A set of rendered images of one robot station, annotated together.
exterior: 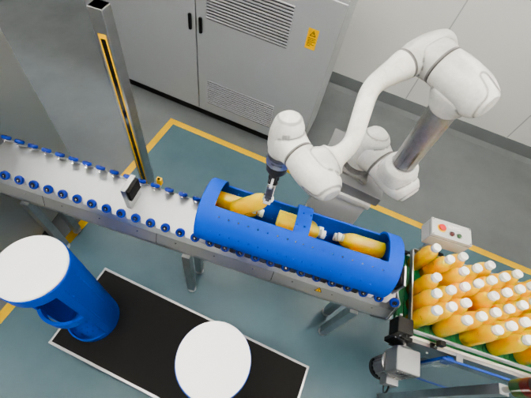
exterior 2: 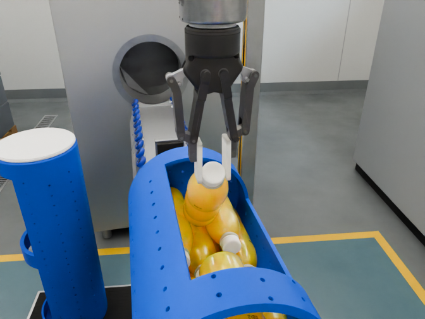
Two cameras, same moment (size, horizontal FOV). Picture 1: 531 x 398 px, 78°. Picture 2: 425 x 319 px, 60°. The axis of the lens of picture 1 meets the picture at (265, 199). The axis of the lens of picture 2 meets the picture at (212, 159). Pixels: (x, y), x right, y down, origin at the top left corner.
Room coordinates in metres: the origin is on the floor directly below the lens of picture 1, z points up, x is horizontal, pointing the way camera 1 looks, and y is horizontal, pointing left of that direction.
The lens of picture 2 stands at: (0.58, -0.51, 1.60)
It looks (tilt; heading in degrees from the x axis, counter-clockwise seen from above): 28 degrees down; 74
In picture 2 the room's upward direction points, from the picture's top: straight up
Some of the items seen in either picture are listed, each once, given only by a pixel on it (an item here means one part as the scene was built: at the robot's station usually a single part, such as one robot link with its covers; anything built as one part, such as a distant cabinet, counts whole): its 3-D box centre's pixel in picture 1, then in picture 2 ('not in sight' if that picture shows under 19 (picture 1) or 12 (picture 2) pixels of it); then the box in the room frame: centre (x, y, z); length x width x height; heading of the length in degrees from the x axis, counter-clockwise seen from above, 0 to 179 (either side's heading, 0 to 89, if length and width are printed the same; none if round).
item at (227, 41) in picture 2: (276, 170); (212, 59); (0.73, -0.01, 1.49); 0.08 x 0.07 x 0.09; 177
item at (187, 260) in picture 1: (190, 273); not in sight; (0.67, 0.35, 0.31); 0.06 x 0.06 x 0.63; 86
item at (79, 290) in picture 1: (70, 298); (59, 239); (0.31, 0.84, 0.59); 0.28 x 0.28 x 0.88
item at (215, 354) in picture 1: (213, 359); not in sight; (0.15, 0.04, 1.03); 0.28 x 0.28 x 0.01
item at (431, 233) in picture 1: (446, 235); not in sight; (0.95, -0.92, 1.05); 0.20 x 0.10 x 0.10; 86
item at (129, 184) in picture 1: (133, 193); (171, 159); (0.76, 0.63, 1.00); 0.10 x 0.04 x 0.15; 176
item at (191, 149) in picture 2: not in sight; (186, 145); (0.69, -0.01, 1.36); 0.03 x 0.01 x 0.05; 177
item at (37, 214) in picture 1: (48, 226); not in sight; (0.74, 1.33, 0.31); 0.06 x 0.06 x 0.63; 86
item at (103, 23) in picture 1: (140, 155); (246, 167); (1.10, 0.77, 0.85); 0.06 x 0.06 x 1.70; 86
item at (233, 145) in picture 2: not in sight; (237, 140); (0.77, -0.01, 1.36); 0.03 x 0.01 x 0.05; 177
